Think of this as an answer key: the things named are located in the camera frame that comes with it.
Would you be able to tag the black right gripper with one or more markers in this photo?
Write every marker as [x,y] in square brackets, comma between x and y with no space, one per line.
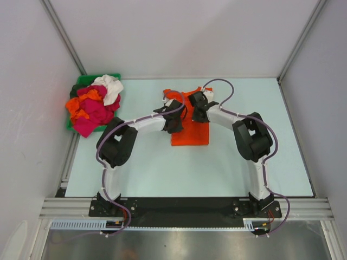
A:
[196,118]

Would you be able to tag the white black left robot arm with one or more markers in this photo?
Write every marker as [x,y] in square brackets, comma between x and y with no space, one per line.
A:
[116,143]

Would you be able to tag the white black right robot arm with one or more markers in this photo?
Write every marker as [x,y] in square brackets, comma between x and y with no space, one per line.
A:
[252,139]

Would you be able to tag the dark green t-shirt in bin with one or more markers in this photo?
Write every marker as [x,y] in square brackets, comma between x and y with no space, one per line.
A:
[74,90]

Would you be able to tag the orange t-shirt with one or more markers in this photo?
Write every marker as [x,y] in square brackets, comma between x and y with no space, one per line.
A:
[193,133]
[74,105]

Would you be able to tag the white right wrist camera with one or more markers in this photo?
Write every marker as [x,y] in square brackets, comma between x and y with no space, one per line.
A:
[208,93]

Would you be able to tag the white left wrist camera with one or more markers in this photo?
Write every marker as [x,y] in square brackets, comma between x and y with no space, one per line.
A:
[168,102]

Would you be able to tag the aluminium frame rail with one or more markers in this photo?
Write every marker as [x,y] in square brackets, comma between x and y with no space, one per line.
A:
[294,208]

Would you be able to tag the orange t-shirt in bin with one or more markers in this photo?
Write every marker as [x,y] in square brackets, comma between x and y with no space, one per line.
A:
[74,105]

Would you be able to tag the slotted grey cable duct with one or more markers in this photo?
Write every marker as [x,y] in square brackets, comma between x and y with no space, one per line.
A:
[135,224]

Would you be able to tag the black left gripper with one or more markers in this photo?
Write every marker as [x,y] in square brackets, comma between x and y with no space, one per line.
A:
[179,128]

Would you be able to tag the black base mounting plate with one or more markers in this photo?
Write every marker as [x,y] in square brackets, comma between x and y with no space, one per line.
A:
[180,209]

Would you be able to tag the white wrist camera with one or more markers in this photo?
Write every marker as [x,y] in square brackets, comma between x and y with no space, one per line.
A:
[208,93]
[168,102]

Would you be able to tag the white t-shirt in bin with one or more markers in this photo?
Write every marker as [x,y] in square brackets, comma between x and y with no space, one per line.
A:
[113,86]

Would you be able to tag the magenta t-shirt in bin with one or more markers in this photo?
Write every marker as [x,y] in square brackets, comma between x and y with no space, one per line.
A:
[100,115]

